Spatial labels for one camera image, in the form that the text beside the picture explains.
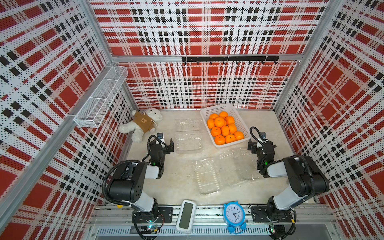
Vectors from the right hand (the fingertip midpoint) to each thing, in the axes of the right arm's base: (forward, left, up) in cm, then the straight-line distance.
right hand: (259, 138), depth 94 cm
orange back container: (+21, +28, -1) cm, 35 cm away
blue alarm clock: (-41, +21, -5) cm, 47 cm away
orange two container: (0, +25, -2) cm, 25 cm away
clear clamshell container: (+7, +46, -6) cm, 47 cm away
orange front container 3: (+8, +21, -2) cm, 23 cm away
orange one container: (+8, +27, -3) cm, 29 cm away
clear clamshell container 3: (-17, +17, -4) cm, 25 cm away
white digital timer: (-44, +45, -3) cm, 63 cm away
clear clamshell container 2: (-22, +34, -7) cm, 41 cm away
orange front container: (+15, +31, -2) cm, 34 cm away
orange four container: (+4, +12, -2) cm, 13 cm away
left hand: (0, +60, +1) cm, 60 cm away
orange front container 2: (+18, +17, -3) cm, 25 cm away
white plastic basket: (+25, +14, -1) cm, 29 cm away
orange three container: (+2, +18, -3) cm, 19 cm away
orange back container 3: (+13, +25, +2) cm, 28 cm away
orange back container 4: (+11, +16, -3) cm, 19 cm away
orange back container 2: (+24, +20, -2) cm, 31 cm away
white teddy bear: (+15, +79, 0) cm, 80 cm away
